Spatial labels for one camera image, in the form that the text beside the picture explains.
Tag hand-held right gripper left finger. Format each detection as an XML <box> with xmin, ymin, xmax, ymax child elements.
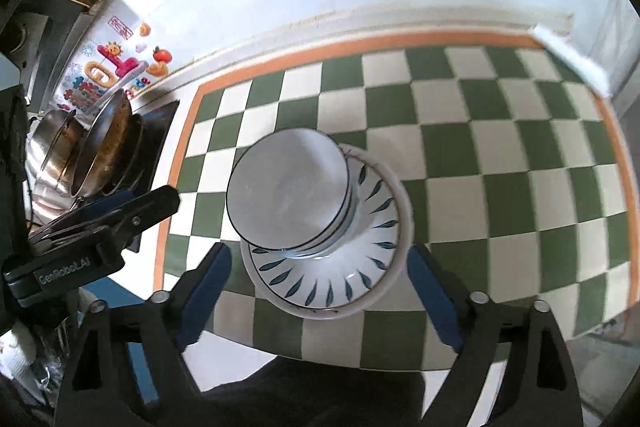
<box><xmin>55</xmin><ymin>242</ymin><xmax>232</xmax><ymax>427</ymax></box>

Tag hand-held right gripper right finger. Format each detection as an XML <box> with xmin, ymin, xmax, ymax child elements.
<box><xmin>406</xmin><ymin>244</ymin><xmax>584</xmax><ymax>427</ymax></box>

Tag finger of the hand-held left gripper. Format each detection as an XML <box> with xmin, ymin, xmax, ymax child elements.
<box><xmin>26</xmin><ymin>184</ymin><xmax>182</xmax><ymax>259</ymax></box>

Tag white plate with red print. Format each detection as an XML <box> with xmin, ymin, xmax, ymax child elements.
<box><xmin>240</xmin><ymin>144</ymin><xmax>417</xmax><ymax>321</ymax></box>

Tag white bowl with dark rim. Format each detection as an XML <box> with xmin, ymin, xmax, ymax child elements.
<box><xmin>226</xmin><ymin>129</ymin><xmax>351</xmax><ymax>253</ymax></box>

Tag black cooktop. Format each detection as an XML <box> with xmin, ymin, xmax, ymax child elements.
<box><xmin>117</xmin><ymin>99</ymin><xmax>181</xmax><ymax>254</ymax></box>

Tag crinkled clear plastic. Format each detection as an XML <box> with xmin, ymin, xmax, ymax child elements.
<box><xmin>0</xmin><ymin>322</ymin><xmax>71</xmax><ymax>403</ymax></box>

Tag steel pot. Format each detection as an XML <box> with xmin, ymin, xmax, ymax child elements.
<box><xmin>27</xmin><ymin>107</ymin><xmax>85</xmax><ymax>190</ymax></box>

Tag green white checkered mat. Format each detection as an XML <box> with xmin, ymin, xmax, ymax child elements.
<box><xmin>152</xmin><ymin>32</ymin><xmax>640</xmax><ymax>370</ymax></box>

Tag grey range hood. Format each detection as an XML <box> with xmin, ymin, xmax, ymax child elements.
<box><xmin>0</xmin><ymin>0</ymin><xmax>103</xmax><ymax>75</ymax></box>

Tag colourful wall stickers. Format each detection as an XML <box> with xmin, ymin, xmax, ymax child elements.
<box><xmin>62</xmin><ymin>14</ymin><xmax>174</xmax><ymax>114</ymax></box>

